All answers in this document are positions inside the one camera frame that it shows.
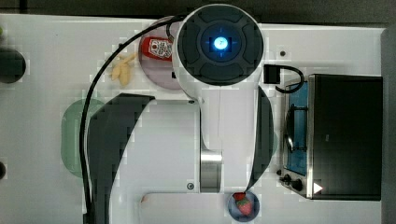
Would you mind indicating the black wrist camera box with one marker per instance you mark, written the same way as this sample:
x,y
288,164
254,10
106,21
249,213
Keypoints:
x,y
271,74

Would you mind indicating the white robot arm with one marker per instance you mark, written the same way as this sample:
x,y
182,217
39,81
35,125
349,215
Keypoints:
x,y
218,140

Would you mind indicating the green round plate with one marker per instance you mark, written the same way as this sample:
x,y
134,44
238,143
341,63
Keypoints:
x,y
275,143

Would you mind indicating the peeled banana toy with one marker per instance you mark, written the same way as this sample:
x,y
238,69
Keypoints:
x,y
122,70

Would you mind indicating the purple round plate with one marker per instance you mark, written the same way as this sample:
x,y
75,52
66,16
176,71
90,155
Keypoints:
x,y
159,72

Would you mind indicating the blue bowl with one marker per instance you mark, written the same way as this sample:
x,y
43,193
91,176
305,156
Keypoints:
x,y
236,214

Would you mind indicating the red strawberry toy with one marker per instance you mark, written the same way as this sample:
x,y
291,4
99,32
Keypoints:
x,y
243,203

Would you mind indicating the black toaster oven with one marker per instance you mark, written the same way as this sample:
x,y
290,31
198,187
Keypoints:
x,y
332,138

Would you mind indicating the black round object at edge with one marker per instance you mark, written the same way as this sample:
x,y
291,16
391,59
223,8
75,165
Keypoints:
x,y
12,65

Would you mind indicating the red ketchup bottle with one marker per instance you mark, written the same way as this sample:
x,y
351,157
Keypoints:
x,y
157,48

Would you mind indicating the green plastic strainer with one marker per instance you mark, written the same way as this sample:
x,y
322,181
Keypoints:
x,y
70,134

